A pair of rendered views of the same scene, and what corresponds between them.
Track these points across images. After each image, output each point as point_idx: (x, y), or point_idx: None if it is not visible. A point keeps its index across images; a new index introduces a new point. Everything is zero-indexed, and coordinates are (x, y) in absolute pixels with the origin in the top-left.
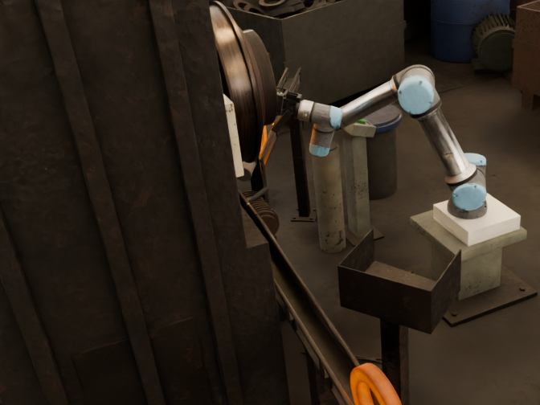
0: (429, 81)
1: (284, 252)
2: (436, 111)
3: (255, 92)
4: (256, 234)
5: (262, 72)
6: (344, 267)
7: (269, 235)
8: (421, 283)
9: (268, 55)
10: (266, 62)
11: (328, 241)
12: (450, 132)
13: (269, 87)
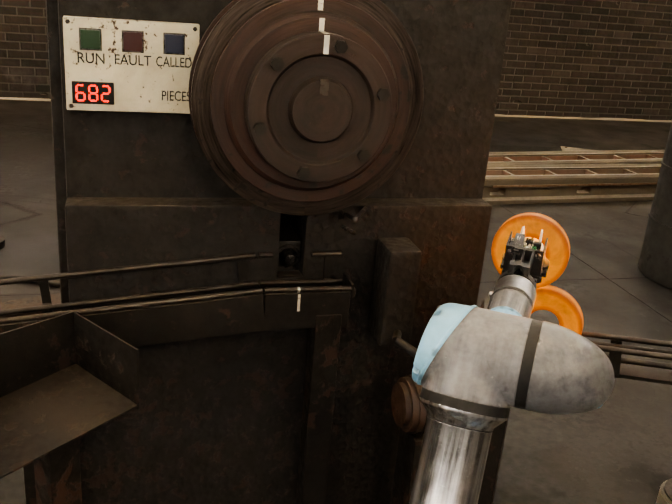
0: (461, 337)
1: (167, 305)
2: (432, 411)
3: (193, 74)
4: (89, 202)
5: (252, 74)
6: (64, 314)
7: (207, 294)
8: (47, 439)
9: (273, 58)
10: (261, 64)
11: None
12: (427, 492)
13: (246, 99)
